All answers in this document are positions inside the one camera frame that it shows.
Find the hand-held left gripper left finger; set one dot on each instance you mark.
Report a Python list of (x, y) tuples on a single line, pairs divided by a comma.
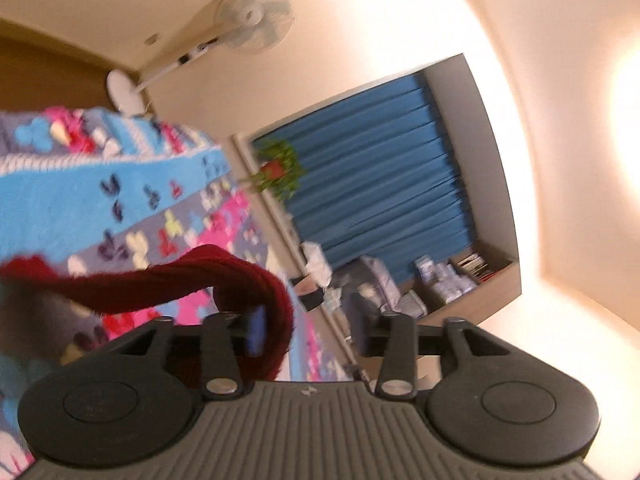
[(256, 330)]

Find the blue curtain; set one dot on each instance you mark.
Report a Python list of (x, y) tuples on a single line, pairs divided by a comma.
[(380, 175)]

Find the pink hanging cloth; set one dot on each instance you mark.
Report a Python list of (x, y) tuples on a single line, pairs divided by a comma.
[(305, 286)]

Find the clear plastic storage box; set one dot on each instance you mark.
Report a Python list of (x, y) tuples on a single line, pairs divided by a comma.
[(385, 280)]

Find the wooden shelf unit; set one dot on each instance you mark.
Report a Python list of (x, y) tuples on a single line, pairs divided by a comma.
[(500, 200)]

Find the black hanging cloth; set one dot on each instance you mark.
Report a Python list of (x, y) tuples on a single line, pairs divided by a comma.
[(315, 301)]

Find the red knitted sweater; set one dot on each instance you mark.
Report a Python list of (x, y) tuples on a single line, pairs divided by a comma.
[(235, 280)]

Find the white pedestal fan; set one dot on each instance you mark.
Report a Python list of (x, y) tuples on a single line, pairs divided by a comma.
[(252, 15)]

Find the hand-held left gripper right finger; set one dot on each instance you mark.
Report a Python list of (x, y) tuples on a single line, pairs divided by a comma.
[(372, 340)]

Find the floral striped blanket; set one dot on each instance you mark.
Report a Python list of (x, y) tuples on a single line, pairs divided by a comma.
[(75, 195)]

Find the white cloth pile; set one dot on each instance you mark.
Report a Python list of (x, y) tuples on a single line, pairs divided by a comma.
[(316, 260)]

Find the potted green plant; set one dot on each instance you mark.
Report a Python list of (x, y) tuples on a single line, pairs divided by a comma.
[(280, 165)]

